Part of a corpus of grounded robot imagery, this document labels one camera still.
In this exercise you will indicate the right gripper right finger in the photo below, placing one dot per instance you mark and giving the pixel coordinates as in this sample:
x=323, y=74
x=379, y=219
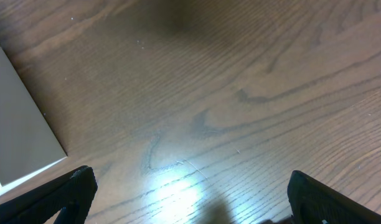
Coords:
x=314, y=202

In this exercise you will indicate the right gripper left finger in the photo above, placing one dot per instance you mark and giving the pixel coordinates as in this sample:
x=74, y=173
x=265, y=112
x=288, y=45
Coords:
x=70, y=196

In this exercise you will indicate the white cardboard box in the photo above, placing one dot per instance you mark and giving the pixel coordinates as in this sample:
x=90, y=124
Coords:
x=27, y=144

